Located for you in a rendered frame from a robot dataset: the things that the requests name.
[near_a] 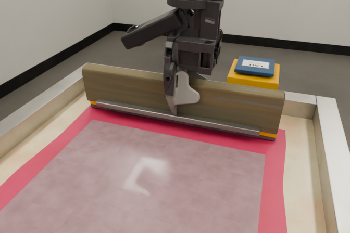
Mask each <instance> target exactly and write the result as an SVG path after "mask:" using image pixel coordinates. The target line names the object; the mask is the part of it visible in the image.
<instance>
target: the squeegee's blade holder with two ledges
mask: <svg viewBox="0 0 350 233"><path fill-rule="evenodd" d="M96 105H97V106H99V107H104V108H110V109H116V110H121V111H126V112H132V113H138V114H143V115H149V116H153V117H158V118H163V119H169V120H175V121H180V122H185V123H191V124H197V125H202V126H208V127H213V128H219V129H223V130H228V131H234V132H239V133H245V134H250V135H256V136H259V131H260V127H256V126H250V125H245V124H239V123H233V122H227V121H222V120H215V119H210V118H204V117H200V116H194V115H189V114H183V113H177V115H173V114H172V112H171V111H166V110H159V109H154V108H148V107H142V106H136V105H131V104H127V103H121V102H115V101H110V100H103V99H98V100H97V101H96Z"/></svg>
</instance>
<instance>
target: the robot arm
mask: <svg viewBox="0 0 350 233"><path fill-rule="evenodd" d="M167 4H168V5H169V6H171V7H175V9H173V10H171V11H169V12H167V13H165V14H162V15H160V16H158V17H156V18H154V19H152V20H150V21H147V22H145V23H143V24H141V25H133V26H131V27H130V28H129V29H128V31H127V33H126V34H125V35H123V36H122V37H121V41H122V43H123V45H124V46H125V48H126V49H131V48H134V47H139V46H142V45H144V44H145V43H146V42H148V41H150V40H153V39H155V38H157V37H159V36H162V35H164V34H166V36H167V39H166V42H165V49H164V73H163V80H164V90H165V95H166V100H167V103H168V106H169V108H170V110H171V112H172V114H173V115H177V105H181V104H192V103H197V102H198V101H199V99H200V95H199V93H198V92H197V91H195V90H194V89H192V88H191V87H190V86H189V78H195V79H202V80H207V79H206V78H205V77H204V76H202V75H200V74H205V75H212V70H213V68H214V66H215V65H216V64H217V63H218V61H219V59H220V50H221V40H222V37H223V31H222V30H221V29H220V19H221V9H222V7H223V5H224V0H167ZM192 10H193V11H194V12H192Z"/></svg>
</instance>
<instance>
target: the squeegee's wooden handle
mask: <svg viewBox="0 0 350 233"><path fill-rule="evenodd" d="M82 76H83V81H84V87H85V92H86V98H87V100H88V101H94V102H96V101H97V100H98V99H103V100H110V101H115V102H121V103H127V104H131V105H136V106H142V107H148V108H154V109H159V110H166V111H171V110H170V108H169V106H168V103H167V100H166V95H165V90H164V80H163V74H161V73H154V72H147V71H140V70H132V69H125V68H118V67H111V66H104V65H99V64H92V63H88V64H86V65H85V66H84V67H83V68H82ZM189 86H190V87H191V88H192V89H194V90H195V91H197V92H198V93H199V95H200V99H199V101H198V102H197V103H192V104H181V105H177V113H183V114H189V115H194V116H198V117H204V118H210V119H215V120H222V121H227V122H233V123H239V124H245V125H250V126H256V127H260V132H264V133H269V134H275V135H276V134H277V133H278V128H279V124H280V120H281V115H282V110H283V106H284V101H285V92H284V91H281V90H274V89H267V88H260V87H252V86H245V85H238V84H231V83H224V82H216V81H209V80H202V79H195V78H189Z"/></svg>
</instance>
